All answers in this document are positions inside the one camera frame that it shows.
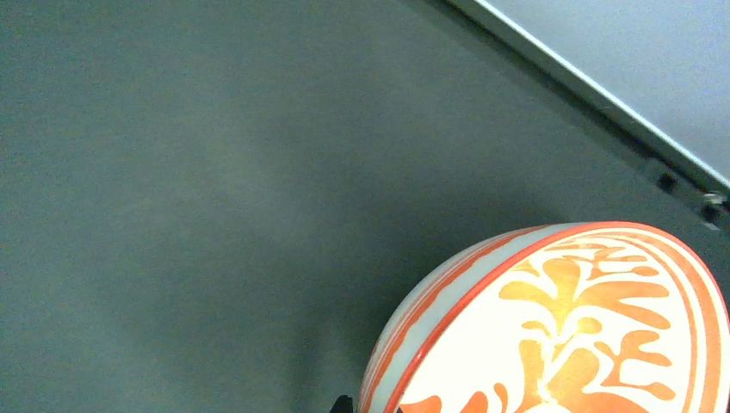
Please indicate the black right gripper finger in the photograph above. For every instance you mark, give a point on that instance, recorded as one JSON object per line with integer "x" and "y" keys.
{"x": 343, "y": 404}

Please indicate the orange floral bowl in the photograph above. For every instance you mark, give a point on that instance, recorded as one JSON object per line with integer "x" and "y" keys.
{"x": 609, "y": 316}

